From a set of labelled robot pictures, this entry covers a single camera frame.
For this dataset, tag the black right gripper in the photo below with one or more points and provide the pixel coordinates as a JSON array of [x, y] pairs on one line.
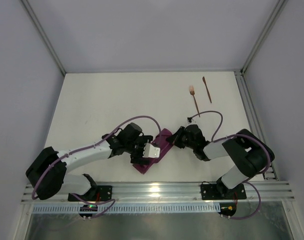
[[181, 137]]

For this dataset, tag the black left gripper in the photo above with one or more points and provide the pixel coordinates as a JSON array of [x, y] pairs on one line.
[[140, 149]]

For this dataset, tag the purple satin napkin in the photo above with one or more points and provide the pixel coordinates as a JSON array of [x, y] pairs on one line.
[[160, 141]]

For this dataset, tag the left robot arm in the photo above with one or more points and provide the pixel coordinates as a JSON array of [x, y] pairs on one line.
[[49, 174]]

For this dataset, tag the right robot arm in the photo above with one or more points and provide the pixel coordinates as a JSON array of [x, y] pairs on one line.
[[249, 155]]

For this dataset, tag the copper fork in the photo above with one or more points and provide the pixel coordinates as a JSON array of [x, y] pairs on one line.
[[192, 93]]

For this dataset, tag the copper knife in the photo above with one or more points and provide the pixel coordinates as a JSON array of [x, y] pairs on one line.
[[207, 89]]

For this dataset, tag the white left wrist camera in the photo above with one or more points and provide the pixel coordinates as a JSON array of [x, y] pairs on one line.
[[151, 151]]

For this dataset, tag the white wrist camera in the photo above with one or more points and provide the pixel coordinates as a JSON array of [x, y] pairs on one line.
[[191, 121], [151, 151]]

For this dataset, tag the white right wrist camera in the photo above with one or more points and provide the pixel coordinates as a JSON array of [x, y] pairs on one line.
[[191, 121]]

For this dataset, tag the aluminium front rail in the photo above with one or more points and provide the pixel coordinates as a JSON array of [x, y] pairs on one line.
[[185, 192]]

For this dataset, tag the aluminium rail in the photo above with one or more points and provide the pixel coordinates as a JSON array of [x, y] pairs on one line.
[[248, 104], [185, 192]]

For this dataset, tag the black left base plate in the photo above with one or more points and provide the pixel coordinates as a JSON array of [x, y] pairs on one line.
[[100, 193]]

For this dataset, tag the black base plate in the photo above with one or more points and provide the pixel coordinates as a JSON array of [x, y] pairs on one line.
[[210, 191], [100, 193]]

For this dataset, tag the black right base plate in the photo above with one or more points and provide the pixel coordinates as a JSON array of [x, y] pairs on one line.
[[210, 191]]

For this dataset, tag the slotted grey cable duct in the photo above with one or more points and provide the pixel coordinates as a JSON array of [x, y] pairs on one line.
[[132, 208]]

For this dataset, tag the aluminium right side rail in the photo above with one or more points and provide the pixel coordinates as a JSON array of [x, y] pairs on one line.
[[248, 104]]

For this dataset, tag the aluminium right corner post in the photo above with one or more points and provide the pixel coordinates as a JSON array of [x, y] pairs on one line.
[[268, 26]]

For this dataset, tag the aluminium corner post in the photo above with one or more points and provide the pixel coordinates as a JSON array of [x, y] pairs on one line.
[[268, 26], [42, 34]]

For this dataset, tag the aluminium left corner post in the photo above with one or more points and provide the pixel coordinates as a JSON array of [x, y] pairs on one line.
[[42, 34]]

